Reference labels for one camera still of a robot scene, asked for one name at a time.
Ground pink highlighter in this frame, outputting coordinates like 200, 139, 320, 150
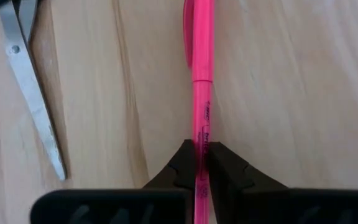
182, 0, 216, 224

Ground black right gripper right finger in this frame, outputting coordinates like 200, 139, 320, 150
208, 141, 358, 224

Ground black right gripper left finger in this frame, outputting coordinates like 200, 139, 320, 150
29, 139, 197, 224

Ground black-handled steel scissors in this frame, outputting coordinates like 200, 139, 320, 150
0, 0, 68, 182

